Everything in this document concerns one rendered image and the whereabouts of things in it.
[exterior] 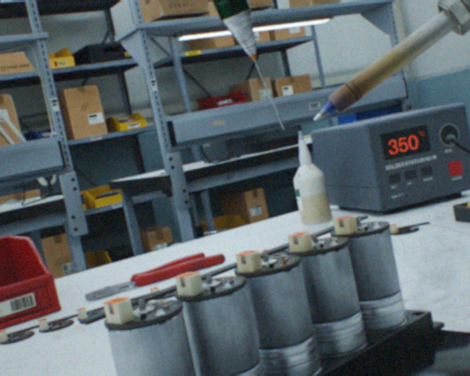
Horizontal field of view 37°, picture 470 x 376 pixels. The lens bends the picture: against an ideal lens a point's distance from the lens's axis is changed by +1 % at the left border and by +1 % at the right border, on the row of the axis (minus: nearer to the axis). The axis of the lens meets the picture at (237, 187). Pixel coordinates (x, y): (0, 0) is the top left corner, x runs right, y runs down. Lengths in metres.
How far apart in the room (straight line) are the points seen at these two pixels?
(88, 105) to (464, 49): 3.22
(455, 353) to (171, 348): 0.12
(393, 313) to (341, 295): 0.03
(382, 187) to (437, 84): 5.74
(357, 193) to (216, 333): 0.52
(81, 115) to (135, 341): 4.29
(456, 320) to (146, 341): 0.19
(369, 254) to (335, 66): 5.78
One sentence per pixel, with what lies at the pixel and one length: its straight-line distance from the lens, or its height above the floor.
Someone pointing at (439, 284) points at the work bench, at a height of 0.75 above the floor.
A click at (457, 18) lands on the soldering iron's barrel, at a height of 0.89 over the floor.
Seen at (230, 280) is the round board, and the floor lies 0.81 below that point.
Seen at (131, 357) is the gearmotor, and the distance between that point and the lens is 0.22.
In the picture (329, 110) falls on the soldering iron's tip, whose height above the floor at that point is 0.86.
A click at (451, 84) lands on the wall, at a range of 6.33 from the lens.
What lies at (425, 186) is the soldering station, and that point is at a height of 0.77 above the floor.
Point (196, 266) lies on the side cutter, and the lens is 0.61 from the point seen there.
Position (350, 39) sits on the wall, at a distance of 6.21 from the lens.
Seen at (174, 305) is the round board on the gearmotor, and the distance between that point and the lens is 0.22.
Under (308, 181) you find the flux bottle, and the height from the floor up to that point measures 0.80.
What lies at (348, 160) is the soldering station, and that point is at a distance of 0.75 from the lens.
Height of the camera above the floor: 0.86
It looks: 4 degrees down
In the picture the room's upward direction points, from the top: 11 degrees counter-clockwise
